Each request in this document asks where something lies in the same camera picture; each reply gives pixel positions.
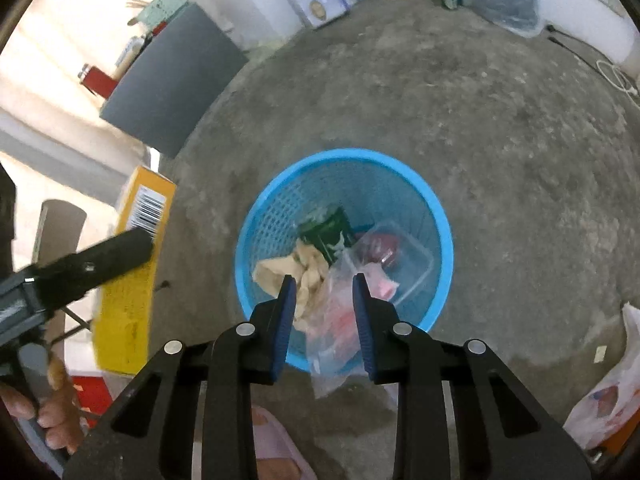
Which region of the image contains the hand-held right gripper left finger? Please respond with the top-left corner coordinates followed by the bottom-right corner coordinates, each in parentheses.
top-left (62, 274), bottom-right (298, 480)

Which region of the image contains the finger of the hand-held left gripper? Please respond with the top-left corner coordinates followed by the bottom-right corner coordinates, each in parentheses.
top-left (32, 227), bottom-right (155, 311)

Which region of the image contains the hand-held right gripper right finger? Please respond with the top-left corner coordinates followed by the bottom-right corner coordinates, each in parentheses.
top-left (351, 272), bottom-right (593, 480)

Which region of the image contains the clear pink printed plastic bag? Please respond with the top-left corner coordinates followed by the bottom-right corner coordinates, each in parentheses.
top-left (304, 255), bottom-right (396, 400)

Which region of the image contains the yellow cardboard box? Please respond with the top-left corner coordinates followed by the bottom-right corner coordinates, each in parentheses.
top-left (92, 165), bottom-right (178, 376)

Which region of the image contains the cream paper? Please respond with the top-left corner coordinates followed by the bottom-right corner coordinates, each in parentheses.
top-left (252, 240), bottom-right (331, 331)

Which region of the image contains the blue plastic basket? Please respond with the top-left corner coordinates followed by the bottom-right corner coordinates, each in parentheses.
top-left (235, 148), bottom-right (455, 373)

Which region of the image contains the person's left hand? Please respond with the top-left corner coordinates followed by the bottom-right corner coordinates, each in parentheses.
top-left (0, 354), bottom-right (88, 453)

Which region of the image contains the clear plastic container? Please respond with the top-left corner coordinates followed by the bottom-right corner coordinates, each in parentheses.
top-left (350, 220), bottom-right (435, 306)

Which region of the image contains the green snack packet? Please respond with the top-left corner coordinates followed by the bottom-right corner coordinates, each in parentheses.
top-left (298, 206), bottom-right (357, 267)

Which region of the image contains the pink slipper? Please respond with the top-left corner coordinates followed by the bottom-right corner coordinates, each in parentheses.
top-left (250, 406), bottom-right (318, 480)

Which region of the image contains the person's foot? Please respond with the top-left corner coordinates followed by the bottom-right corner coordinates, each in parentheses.
top-left (256, 455), bottom-right (303, 480)

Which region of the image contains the red bottle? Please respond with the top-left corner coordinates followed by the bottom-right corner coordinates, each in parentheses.
top-left (77, 63), bottom-right (121, 98)

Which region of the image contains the grey cabinet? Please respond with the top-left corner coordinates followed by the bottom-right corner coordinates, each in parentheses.
top-left (99, 2), bottom-right (249, 159)

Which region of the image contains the white blue packet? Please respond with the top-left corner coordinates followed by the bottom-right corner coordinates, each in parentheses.
top-left (115, 35), bottom-right (146, 68)

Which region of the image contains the cream curtain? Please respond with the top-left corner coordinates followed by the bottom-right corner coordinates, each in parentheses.
top-left (0, 0), bottom-right (166, 126)

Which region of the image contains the light green box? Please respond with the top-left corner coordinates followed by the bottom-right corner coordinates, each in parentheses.
top-left (125, 0), bottom-right (183, 28)

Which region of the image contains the white plastic bag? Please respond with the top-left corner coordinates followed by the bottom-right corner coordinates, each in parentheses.
top-left (562, 302), bottom-right (640, 451)

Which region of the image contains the black cable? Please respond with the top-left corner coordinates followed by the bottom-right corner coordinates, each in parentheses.
top-left (546, 22), bottom-right (608, 68)

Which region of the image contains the white cable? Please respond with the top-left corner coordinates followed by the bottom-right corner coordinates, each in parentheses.
top-left (596, 59), bottom-right (638, 95)

